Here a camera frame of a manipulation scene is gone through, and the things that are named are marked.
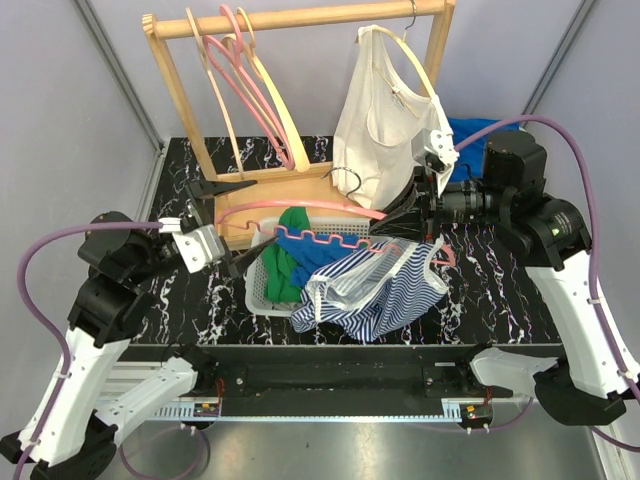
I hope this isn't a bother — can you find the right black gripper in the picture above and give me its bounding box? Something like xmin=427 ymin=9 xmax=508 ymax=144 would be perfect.
xmin=369 ymin=162 xmax=511 ymax=243

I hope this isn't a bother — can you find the green tank top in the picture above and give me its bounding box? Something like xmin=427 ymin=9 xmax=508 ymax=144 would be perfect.
xmin=261 ymin=207 xmax=310 ymax=303

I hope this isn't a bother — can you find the blue tank top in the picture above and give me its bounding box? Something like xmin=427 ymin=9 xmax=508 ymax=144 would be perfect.
xmin=276 ymin=227 xmax=360 ymax=288

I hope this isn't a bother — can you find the blue white striped top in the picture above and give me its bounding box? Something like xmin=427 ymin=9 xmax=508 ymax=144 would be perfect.
xmin=290 ymin=238 xmax=449 ymax=343

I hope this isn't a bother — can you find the white tank top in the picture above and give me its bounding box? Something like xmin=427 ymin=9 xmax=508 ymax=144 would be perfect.
xmin=332 ymin=27 xmax=453 ymax=210

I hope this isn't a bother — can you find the pink plastic hanger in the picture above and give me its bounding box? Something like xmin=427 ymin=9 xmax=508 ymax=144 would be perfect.
xmin=189 ymin=19 xmax=293 ymax=173

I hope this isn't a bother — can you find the cream wooden hanger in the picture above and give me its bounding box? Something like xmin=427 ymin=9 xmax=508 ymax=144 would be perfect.
xmin=220 ymin=4 xmax=310 ymax=173

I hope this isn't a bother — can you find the beige wooden hanger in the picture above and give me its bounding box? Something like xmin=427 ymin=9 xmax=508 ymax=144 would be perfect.
xmin=185 ymin=7 xmax=246 ymax=181

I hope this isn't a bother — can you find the grey tank top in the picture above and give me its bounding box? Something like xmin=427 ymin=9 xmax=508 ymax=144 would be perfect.
xmin=272 ymin=302 xmax=303 ymax=317

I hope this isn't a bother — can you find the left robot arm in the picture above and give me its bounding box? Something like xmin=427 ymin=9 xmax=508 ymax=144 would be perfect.
xmin=1 ymin=180 xmax=259 ymax=479

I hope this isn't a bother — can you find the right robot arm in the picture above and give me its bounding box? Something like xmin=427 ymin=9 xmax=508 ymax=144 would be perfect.
xmin=372 ymin=129 xmax=639 ymax=427

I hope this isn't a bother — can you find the wooden clothes rack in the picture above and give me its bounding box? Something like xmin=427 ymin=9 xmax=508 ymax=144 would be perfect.
xmin=142 ymin=1 xmax=455 ymax=223

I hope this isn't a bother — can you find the blue folded cloth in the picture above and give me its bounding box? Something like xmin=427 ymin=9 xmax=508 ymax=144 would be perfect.
xmin=444 ymin=117 xmax=501 ymax=184

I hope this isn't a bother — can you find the white plastic basket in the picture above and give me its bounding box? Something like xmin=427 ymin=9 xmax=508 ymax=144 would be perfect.
xmin=245 ymin=217 xmax=390 ymax=317

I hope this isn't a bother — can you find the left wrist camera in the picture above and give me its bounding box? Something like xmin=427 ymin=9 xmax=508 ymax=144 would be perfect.
xmin=159 ymin=217 xmax=225 ymax=273

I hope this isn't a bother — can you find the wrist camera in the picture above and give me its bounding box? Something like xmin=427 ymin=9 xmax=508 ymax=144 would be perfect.
xmin=410 ymin=129 xmax=459 ymax=197
xmin=159 ymin=217 xmax=225 ymax=273

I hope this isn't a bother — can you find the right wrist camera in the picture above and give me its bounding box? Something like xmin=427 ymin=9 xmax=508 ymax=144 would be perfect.
xmin=410 ymin=129 xmax=459 ymax=197

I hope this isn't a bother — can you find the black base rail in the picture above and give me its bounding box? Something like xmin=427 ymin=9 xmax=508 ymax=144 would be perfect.
xmin=122 ymin=343 xmax=516 ymax=419

